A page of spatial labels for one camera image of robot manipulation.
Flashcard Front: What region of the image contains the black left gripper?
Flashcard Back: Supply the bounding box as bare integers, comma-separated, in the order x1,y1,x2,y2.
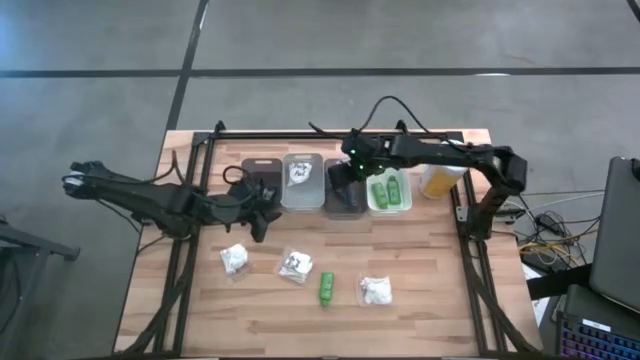
212,177,284,245

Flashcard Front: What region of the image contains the green travel bottle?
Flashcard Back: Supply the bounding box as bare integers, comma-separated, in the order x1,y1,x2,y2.
370,181,390,211
318,271,337,308
385,174,403,207

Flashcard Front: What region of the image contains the clear bag of cotton swabs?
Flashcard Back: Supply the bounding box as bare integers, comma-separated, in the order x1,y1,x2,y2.
286,160,315,188
276,246,315,286

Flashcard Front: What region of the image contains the clear bag of cotton balls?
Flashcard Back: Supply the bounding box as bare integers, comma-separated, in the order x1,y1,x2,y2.
355,272,395,308
218,242,251,282

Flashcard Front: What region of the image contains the dark grey plastic bin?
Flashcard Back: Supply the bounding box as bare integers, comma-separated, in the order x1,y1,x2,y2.
323,157,369,221
240,157,284,217

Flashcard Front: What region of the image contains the light grey plastic bin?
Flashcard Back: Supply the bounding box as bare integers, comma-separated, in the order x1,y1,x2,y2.
279,152,326,211

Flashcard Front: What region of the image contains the white plastic bin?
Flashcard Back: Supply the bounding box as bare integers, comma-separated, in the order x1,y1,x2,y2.
365,167,414,217

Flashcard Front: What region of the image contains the black power adapter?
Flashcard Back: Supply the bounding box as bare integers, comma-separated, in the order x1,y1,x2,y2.
534,212,564,236

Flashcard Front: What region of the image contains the black metal stand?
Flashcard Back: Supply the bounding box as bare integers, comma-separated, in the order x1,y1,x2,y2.
0,214,82,360

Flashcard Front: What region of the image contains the dark equipment case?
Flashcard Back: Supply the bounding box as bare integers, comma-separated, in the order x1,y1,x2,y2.
552,283,640,331

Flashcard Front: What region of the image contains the grey laptop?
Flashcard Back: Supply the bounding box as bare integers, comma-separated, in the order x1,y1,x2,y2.
588,155,640,314

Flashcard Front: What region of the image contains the backlit rainbow keyboard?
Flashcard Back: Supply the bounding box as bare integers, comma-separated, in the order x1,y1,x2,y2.
555,312,640,360

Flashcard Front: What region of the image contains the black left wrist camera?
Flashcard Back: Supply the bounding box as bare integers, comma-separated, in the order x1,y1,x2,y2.
257,182,281,204

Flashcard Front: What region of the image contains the black aluminium table frame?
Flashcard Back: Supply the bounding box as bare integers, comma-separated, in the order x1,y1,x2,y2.
114,119,531,360

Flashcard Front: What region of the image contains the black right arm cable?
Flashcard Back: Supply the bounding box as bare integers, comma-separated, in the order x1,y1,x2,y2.
307,94,454,149

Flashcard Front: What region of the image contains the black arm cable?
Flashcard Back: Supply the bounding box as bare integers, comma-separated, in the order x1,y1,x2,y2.
307,94,454,149
149,148,254,187

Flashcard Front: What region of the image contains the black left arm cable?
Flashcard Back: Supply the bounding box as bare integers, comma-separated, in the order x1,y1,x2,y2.
149,148,254,187

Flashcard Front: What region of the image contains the yellow cable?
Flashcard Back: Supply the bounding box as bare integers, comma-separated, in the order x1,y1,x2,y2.
517,239,596,269

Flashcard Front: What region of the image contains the black strap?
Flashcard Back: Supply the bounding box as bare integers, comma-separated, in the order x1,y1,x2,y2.
524,263,594,301

